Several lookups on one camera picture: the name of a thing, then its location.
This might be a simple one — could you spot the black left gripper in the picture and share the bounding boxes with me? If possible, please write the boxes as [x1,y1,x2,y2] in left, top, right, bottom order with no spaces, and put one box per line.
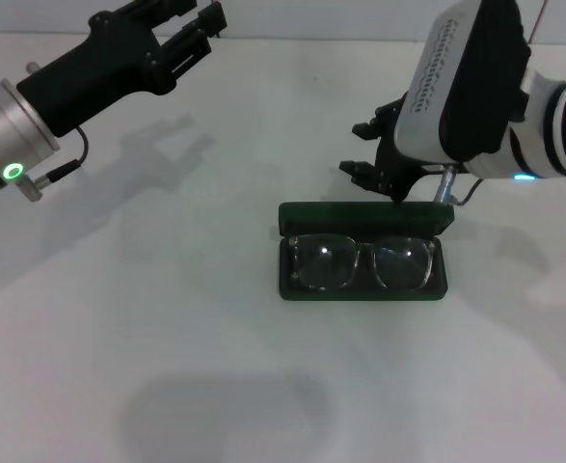
[15,0,229,138]

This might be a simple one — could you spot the clear white glasses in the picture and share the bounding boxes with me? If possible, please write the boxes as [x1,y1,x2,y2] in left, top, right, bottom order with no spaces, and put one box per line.
[286,233,442,293]

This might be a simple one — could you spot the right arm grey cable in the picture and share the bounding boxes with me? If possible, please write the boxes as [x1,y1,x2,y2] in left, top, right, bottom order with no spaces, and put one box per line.
[431,163,484,207]

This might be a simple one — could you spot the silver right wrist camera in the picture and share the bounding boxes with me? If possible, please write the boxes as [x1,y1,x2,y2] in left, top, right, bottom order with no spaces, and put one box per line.
[392,0,532,163]

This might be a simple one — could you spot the dark green glasses case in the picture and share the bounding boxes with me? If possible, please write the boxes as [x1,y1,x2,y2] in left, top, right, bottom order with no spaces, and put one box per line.
[277,200,456,304]

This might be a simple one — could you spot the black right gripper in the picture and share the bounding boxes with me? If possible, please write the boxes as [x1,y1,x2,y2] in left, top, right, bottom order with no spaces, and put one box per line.
[338,94,441,203]

